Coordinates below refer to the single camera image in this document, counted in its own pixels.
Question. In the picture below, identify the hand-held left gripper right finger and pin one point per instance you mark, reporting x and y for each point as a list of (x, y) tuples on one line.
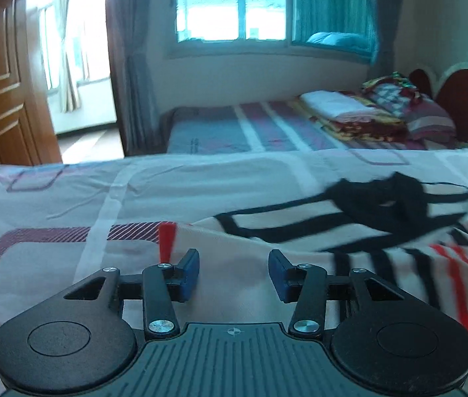
[(277, 275)]

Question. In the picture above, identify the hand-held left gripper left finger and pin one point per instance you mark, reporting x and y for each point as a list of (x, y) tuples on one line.
[(190, 275)]

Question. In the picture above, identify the red black striped knit sweater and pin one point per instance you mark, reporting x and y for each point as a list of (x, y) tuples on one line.
[(383, 256)]

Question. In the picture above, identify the grey striped bed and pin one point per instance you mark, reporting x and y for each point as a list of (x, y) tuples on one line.
[(217, 128)]

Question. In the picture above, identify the white pink patterned bed sheet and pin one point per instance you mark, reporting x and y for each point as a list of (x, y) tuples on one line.
[(52, 198)]

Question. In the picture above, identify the red yellow floral folded blanket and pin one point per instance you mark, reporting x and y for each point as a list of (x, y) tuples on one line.
[(362, 129)]

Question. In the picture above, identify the white folded blanket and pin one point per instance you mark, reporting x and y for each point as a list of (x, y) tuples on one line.
[(333, 101)]

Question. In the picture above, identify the checkered patterned folded quilt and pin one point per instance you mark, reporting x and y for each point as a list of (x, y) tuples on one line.
[(391, 93)]

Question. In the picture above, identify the grey curtain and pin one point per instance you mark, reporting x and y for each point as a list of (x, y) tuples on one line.
[(389, 16), (134, 49)]

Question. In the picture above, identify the teal cushion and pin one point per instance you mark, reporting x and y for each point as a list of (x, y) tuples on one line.
[(341, 40)]

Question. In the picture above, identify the white sheer curtain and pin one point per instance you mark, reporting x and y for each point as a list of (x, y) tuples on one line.
[(66, 49)]

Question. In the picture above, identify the red lobed headboard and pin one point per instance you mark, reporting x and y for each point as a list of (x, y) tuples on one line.
[(465, 99)]

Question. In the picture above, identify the glass window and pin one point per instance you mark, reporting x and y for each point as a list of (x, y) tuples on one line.
[(225, 4)]

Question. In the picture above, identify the brown wooden door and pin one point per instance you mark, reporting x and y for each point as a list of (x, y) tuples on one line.
[(2, 70)]

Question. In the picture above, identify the teal curtain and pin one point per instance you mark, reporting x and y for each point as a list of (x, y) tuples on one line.
[(329, 0)]

